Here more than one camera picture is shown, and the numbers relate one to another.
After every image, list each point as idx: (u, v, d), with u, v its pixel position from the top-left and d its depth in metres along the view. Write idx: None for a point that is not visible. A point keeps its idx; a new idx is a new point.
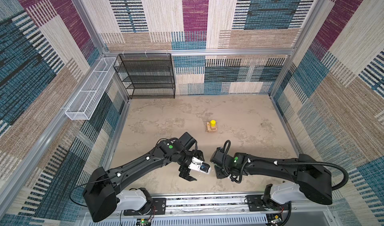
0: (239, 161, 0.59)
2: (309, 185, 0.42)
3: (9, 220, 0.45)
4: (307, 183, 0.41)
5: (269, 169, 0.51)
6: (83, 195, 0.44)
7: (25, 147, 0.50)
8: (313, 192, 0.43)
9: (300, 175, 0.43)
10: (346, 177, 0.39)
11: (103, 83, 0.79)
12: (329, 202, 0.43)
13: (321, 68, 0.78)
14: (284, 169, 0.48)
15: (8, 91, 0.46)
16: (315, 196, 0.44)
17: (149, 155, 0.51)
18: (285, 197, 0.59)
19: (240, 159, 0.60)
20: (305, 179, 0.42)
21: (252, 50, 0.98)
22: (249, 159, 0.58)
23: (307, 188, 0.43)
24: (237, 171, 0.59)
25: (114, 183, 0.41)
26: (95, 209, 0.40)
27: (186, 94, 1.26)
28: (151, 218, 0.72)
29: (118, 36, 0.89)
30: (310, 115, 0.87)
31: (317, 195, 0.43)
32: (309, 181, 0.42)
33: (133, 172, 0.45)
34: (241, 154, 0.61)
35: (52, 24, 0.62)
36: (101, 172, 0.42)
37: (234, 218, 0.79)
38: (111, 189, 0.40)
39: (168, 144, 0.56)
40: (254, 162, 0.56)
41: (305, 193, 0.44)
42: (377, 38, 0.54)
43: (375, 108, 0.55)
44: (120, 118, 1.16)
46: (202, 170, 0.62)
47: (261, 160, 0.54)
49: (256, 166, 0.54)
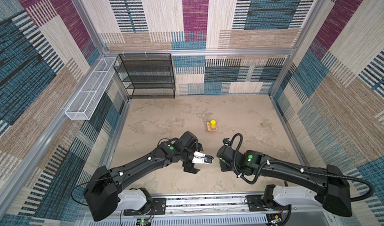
0: (253, 161, 0.54)
2: (342, 200, 0.39)
3: (9, 220, 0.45)
4: (339, 198, 0.39)
5: (292, 175, 0.47)
6: (85, 193, 0.44)
7: (25, 147, 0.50)
8: (337, 205, 0.42)
9: (332, 190, 0.41)
10: (371, 192, 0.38)
11: (103, 83, 0.79)
12: (348, 215, 0.43)
13: (321, 68, 0.78)
14: (310, 179, 0.44)
15: (8, 91, 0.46)
16: (336, 208, 0.43)
17: (151, 156, 0.51)
18: (289, 200, 0.59)
19: (254, 158, 0.55)
20: (337, 193, 0.40)
21: (252, 50, 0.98)
22: (269, 161, 0.52)
23: (333, 202, 0.42)
24: (249, 170, 0.54)
25: (117, 181, 0.42)
26: (97, 208, 0.40)
27: (186, 94, 1.26)
28: (151, 218, 0.72)
29: (118, 36, 0.89)
30: (311, 115, 0.86)
31: (340, 208, 0.42)
32: (341, 196, 0.39)
33: (135, 171, 0.46)
34: (256, 154, 0.56)
35: (52, 24, 0.62)
36: (103, 171, 0.43)
37: (234, 218, 0.79)
38: (113, 187, 0.40)
39: (169, 145, 0.57)
40: (273, 165, 0.51)
41: (324, 204, 0.45)
42: (377, 38, 0.54)
43: (375, 108, 0.55)
44: (120, 117, 1.17)
46: (206, 162, 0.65)
47: (282, 163, 0.50)
49: (276, 170, 0.50)
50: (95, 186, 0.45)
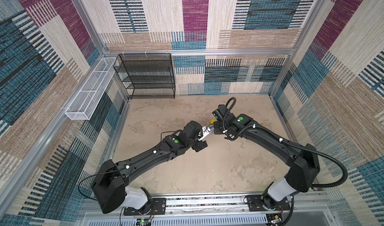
0: (242, 122, 0.56)
2: (303, 171, 0.42)
3: (9, 220, 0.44)
4: (302, 169, 0.42)
5: (269, 142, 0.50)
6: (92, 187, 0.44)
7: (25, 147, 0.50)
8: (297, 177, 0.45)
9: (299, 160, 0.43)
10: (345, 176, 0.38)
11: (103, 83, 0.80)
12: (304, 191, 0.46)
13: (321, 68, 0.78)
14: (284, 148, 0.47)
15: (8, 91, 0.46)
16: (295, 181, 0.46)
17: (156, 149, 0.52)
18: (279, 191, 0.60)
19: (244, 120, 0.57)
20: (302, 164, 0.42)
21: (252, 50, 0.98)
22: (254, 124, 0.55)
23: (293, 171, 0.45)
24: (234, 129, 0.57)
25: (123, 174, 0.42)
26: (105, 201, 0.41)
27: (186, 94, 1.26)
28: (151, 218, 0.72)
29: (118, 36, 0.89)
30: (310, 115, 0.87)
31: (299, 180, 0.45)
32: (304, 168, 0.41)
33: (141, 165, 0.46)
34: (247, 118, 0.58)
35: (52, 24, 0.62)
36: (110, 164, 0.43)
37: (234, 218, 0.79)
38: (120, 180, 0.41)
39: (174, 139, 0.57)
40: (257, 129, 0.53)
41: (287, 175, 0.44)
42: (377, 38, 0.54)
43: (375, 108, 0.55)
44: (120, 117, 1.17)
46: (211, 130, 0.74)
47: (265, 130, 0.53)
49: (258, 133, 0.52)
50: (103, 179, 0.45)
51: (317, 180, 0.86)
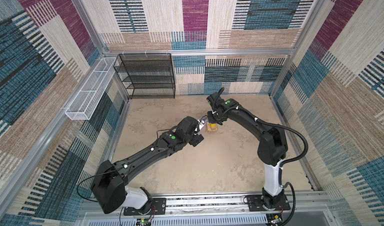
0: (229, 104, 0.65)
2: (268, 145, 0.50)
3: (9, 220, 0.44)
4: (266, 143, 0.50)
5: (247, 121, 0.58)
6: (92, 189, 0.44)
7: (25, 147, 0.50)
8: (264, 151, 0.53)
9: (266, 135, 0.51)
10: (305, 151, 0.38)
11: (103, 83, 0.79)
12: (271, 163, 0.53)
13: (321, 68, 0.78)
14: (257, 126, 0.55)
15: (8, 91, 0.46)
16: (264, 155, 0.55)
17: (153, 147, 0.51)
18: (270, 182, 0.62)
19: (230, 103, 0.66)
20: (268, 139, 0.50)
21: (252, 50, 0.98)
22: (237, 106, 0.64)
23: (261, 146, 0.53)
24: (220, 110, 0.66)
25: (122, 174, 0.42)
26: (106, 201, 0.41)
27: (186, 94, 1.26)
28: (151, 218, 0.72)
29: (118, 36, 0.89)
30: (310, 115, 0.87)
31: (266, 153, 0.53)
32: (269, 142, 0.50)
33: (139, 163, 0.46)
34: (234, 101, 0.66)
35: (52, 24, 0.62)
36: (108, 165, 0.43)
37: (234, 218, 0.79)
38: (119, 179, 0.40)
39: (171, 135, 0.57)
40: (240, 111, 0.61)
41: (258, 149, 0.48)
42: (377, 38, 0.54)
43: (375, 108, 0.55)
44: (120, 117, 1.17)
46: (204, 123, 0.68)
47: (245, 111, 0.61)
49: (240, 113, 0.61)
50: (102, 180, 0.45)
51: (317, 180, 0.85)
